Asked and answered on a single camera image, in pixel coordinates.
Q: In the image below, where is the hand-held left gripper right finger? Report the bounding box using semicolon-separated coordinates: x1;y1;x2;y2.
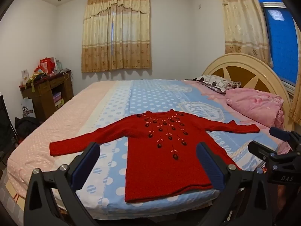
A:
195;142;279;226

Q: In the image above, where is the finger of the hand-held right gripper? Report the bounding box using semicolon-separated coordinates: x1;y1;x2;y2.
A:
269;127;301;147
248;141;281;168

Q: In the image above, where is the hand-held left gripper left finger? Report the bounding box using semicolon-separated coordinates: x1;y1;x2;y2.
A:
24;142;111;226

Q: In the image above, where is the red knitted sweater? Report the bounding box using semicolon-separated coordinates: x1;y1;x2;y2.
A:
49;109;260;203

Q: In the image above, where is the pink pillow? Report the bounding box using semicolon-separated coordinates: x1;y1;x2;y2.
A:
225;88;286;130

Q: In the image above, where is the cream wooden headboard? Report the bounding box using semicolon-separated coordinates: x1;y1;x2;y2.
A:
202;53;292;125

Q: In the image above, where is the black backpack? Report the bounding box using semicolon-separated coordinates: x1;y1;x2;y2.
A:
14;116;40;137

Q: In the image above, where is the stack of books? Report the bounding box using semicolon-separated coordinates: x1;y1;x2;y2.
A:
53;92;65;106

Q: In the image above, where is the brown wooden desk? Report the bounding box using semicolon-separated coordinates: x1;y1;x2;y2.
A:
19;69;74;123

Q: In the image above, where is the patterned pillow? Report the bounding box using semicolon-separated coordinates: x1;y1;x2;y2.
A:
195;75;241;94

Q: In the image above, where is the white paper bag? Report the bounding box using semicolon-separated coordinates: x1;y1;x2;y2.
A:
21;99;36;118

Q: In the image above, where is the black folding rack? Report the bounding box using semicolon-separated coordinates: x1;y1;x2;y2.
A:
0;94;18;167

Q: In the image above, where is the polka dot bed sheet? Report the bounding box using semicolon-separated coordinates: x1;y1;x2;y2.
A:
7;79;291;219

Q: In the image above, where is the window with blue pane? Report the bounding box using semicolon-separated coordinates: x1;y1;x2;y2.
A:
254;0;301;86

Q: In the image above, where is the green yellow striped cloth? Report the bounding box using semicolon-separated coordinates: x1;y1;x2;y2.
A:
26;72;49;92

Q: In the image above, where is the white greeting card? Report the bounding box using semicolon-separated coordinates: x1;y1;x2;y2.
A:
21;69;30;85

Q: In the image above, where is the red gift bag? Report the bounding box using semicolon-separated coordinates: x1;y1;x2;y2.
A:
40;58;55;74

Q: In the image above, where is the beige long curtain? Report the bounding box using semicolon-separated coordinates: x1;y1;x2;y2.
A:
216;0;271;64

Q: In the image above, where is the beige short window curtain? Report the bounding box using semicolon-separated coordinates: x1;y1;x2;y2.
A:
81;0;151;73

